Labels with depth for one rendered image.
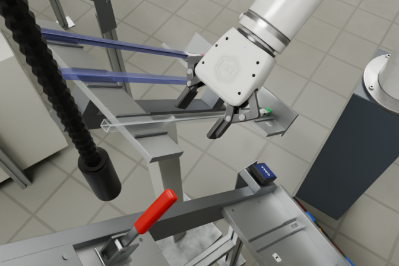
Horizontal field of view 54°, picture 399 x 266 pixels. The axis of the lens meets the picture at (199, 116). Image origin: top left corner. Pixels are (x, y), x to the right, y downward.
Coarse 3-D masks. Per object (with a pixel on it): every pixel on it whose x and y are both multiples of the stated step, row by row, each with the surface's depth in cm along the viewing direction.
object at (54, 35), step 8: (48, 32) 60; (56, 32) 62; (64, 32) 63; (64, 40) 63; (72, 40) 64; (80, 40) 65; (88, 40) 67; (96, 40) 68; (104, 40) 70; (112, 40) 72; (120, 48) 74; (128, 48) 75; (136, 48) 77; (144, 48) 79; (152, 48) 81; (160, 48) 84; (176, 56) 89; (184, 56) 91
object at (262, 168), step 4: (256, 164) 75; (260, 164) 76; (264, 164) 77; (260, 168) 74; (264, 168) 76; (268, 168) 77; (264, 172) 74; (268, 172) 75; (272, 172) 76; (264, 176) 73; (268, 176) 74; (272, 176) 75
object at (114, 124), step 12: (108, 120) 48; (120, 120) 50; (132, 120) 52; (144, 120) 53; (156, 120) 55; (168, 120) 57; (180, 120) 60; (192, 120) 63; (204, 120) 66; (216, 120) 70
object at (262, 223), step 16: (272, 192) 80; (224, 208) 65; (240, 208) 68; (256, 208) 72; (272, 208) 75; (240, 224) 64; (256, 224) 67; (272, 224) 71; (288, 224) 74; (256, 240) 64; (272, 240) 66; (288, 240) 70; (304, 240) 73; (256, 256) 61; (272, 256) 63; (288, 256) 66; (304, 256) 69; (320, 256) 72
